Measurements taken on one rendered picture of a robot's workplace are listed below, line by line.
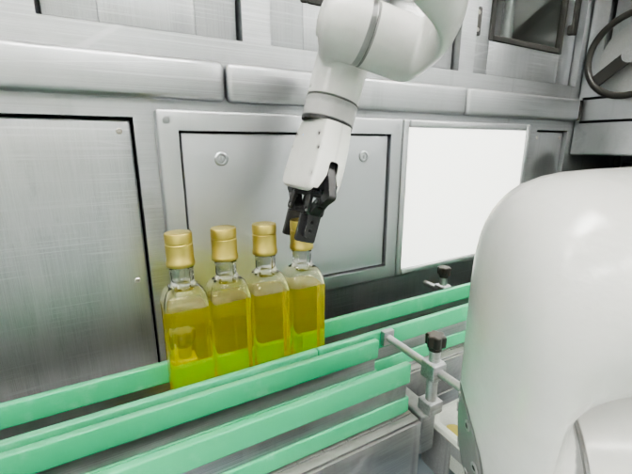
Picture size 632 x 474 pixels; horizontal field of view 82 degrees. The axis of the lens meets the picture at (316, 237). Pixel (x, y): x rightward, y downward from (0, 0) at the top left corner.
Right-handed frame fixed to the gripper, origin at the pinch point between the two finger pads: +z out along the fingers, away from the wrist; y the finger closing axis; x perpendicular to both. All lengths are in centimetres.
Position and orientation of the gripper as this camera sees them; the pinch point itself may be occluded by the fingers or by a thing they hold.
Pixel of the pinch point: (300, 225)
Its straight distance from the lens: 54.3
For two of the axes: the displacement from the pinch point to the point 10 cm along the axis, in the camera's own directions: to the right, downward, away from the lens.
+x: 8.5, 1.6, 5.0
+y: 4.7, 2.2, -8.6
